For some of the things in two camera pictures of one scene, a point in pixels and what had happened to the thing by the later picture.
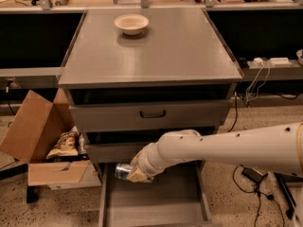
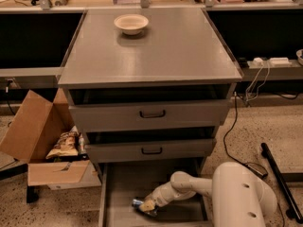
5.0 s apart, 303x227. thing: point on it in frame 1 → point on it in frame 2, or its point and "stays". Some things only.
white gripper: x=147 y=162 → x=158 y=197
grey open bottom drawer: x=177 y=197 stays
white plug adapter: x=258 y=61 stays
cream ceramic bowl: x=131 y=24 stays
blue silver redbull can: x=122 y=170 → x=136 y=203
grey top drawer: x=150 y=114 stays
